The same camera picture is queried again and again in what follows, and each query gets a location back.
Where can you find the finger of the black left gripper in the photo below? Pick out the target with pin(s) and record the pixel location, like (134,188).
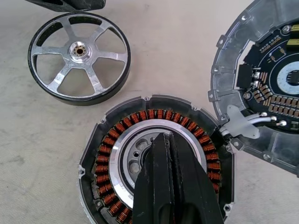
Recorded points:
(46,4)

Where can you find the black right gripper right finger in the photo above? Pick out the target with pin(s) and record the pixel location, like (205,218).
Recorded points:
(194,193)

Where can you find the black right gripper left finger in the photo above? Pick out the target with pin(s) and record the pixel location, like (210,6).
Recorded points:
(154,186)

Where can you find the silver spoked rotor black rim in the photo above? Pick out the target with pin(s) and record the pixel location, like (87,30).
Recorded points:
(80,51)

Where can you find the motor housing with copper coils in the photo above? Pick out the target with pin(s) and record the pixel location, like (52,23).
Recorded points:
(149,114)

